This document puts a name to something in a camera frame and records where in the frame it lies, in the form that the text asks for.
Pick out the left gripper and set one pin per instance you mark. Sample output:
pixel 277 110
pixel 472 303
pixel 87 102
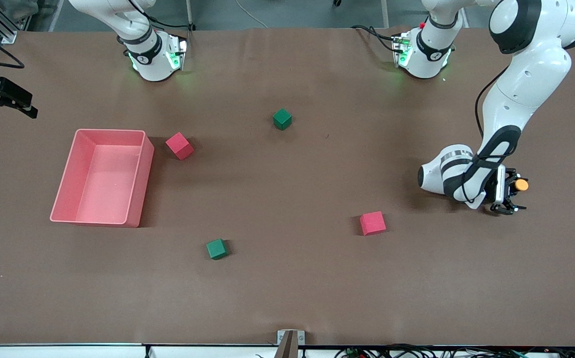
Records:
pixel 508 191

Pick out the orange capped black push button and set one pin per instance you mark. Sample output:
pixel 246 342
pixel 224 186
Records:
pixel 521 185

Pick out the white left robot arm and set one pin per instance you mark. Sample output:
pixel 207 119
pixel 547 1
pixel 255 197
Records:
pixel 526 84

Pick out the grey crumpled cover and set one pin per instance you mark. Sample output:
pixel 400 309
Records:
pixel 16 9

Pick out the pink plastic bin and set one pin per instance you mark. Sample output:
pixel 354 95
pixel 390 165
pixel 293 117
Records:
pixel 98 194

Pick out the pink cube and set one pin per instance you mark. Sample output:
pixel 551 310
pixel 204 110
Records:
pixel 180 147
pixel 373 223

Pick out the green cube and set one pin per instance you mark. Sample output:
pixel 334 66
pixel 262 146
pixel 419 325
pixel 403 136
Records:
pixel 282 119
pixel 217 249

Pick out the brown table cover sheet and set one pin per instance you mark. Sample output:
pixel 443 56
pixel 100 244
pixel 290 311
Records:
pixel 287 288

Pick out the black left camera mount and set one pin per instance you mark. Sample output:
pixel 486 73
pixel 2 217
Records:
pixel 504 210

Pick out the metal bracket with pole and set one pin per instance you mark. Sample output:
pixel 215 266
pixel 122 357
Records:
pixel 291 343

